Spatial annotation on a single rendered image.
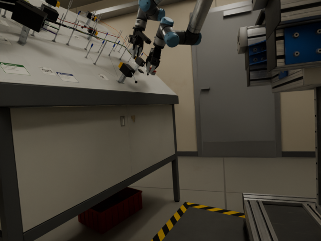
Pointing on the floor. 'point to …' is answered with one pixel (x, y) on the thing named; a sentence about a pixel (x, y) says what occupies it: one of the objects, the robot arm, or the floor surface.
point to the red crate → (112, 210)
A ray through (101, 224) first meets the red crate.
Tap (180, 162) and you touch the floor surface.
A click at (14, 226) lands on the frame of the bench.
